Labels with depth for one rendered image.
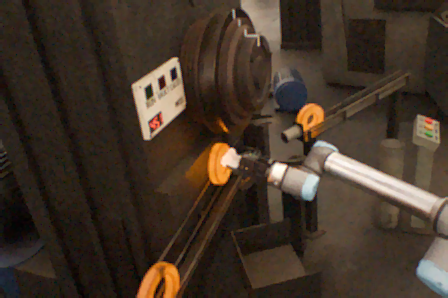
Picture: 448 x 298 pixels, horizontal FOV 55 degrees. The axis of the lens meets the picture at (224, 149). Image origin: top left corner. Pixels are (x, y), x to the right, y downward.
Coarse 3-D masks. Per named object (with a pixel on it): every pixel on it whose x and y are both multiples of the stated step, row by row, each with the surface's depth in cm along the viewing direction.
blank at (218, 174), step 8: (216, 144) 161; (224, 144) 162; (216, 152) 157; (224, 152) 162; (216, 160) 156; (208, 168) 157; (216, 168) 156; (224, 168) 166; (216, 176) 157; (224, 176) 164
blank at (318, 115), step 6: (306, 108) 210; (312, 108) 211; (318, 108) 213; (300, 114) 211; (306, 114) 210; (318, 114) 215; (300, 120) 210; (306, 120) 212; (312, 120) 218; (318, 120) 216; (306, 126) 213; (318, 126) 218
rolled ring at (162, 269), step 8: (160, 264) 128; (168, 264) 129; (152, 272) 124; (160, 272) 125; (168, 272) 129; (176, 272) 134; (144, 280) 122; (152, 280) 122; (168, 280) 133; (176, 280) 134; (144, 288) 121; (152, 288) 122; (168, 288) 134; (176, 288) 135; (144, 296) 120; (152, 296) 122; (168, 296) 134
